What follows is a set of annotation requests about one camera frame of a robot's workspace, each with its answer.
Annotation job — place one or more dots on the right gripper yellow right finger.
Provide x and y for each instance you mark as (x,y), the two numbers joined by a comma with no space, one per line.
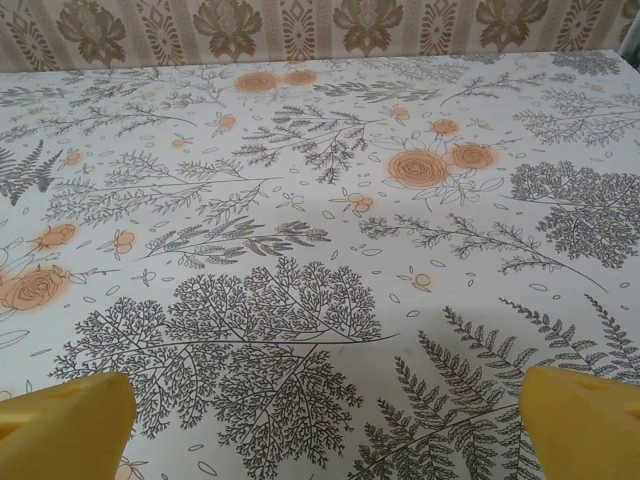
(585,435)

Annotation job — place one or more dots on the floral patterned table cover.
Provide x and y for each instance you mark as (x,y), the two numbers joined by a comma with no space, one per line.
(320,250)

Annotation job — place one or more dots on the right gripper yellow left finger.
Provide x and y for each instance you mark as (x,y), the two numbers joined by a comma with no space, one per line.
(65,430)

